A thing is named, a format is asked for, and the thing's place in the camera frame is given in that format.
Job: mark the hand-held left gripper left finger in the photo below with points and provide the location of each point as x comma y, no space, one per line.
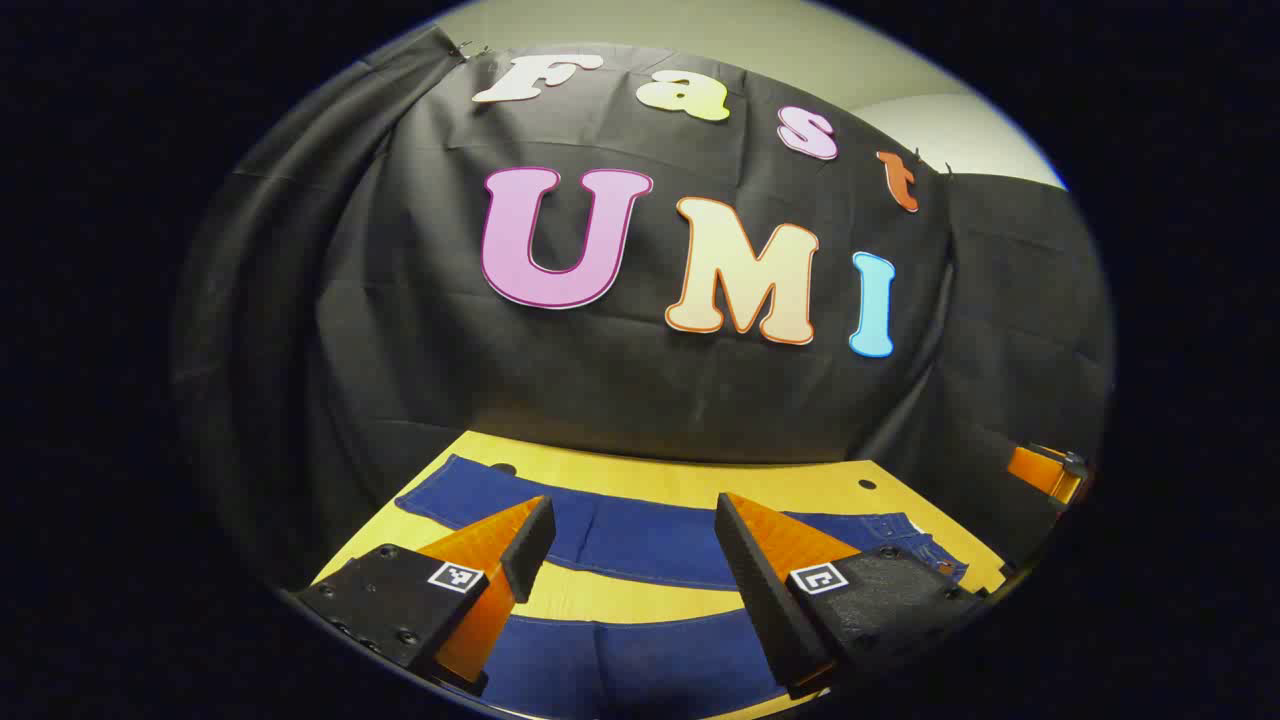
530,550

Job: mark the blue denim jeans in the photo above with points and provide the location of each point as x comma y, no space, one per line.
640,540

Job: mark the black backdrop cloth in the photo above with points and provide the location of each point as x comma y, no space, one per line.
600,380

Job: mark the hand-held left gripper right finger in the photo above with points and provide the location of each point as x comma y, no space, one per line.
760,590

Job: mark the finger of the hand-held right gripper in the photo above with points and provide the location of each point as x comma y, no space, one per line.
1040,468

